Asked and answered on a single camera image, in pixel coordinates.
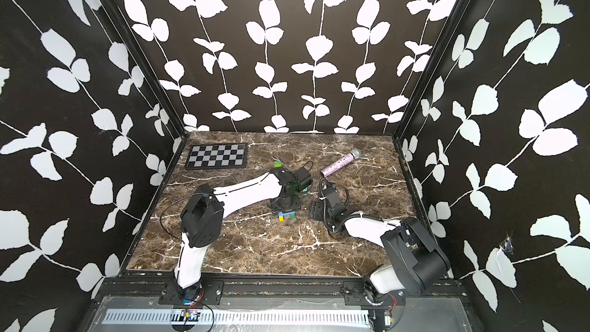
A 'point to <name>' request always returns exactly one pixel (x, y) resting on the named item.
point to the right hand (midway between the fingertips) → (314, 205)
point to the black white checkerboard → (217, 156)
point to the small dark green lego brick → (293, 216)
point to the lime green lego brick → (278, 164)
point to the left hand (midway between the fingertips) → (293, 207)
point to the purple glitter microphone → (355, 154)
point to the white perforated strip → (237, 317)
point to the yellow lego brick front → (280, 218)
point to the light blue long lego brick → (280, 214)
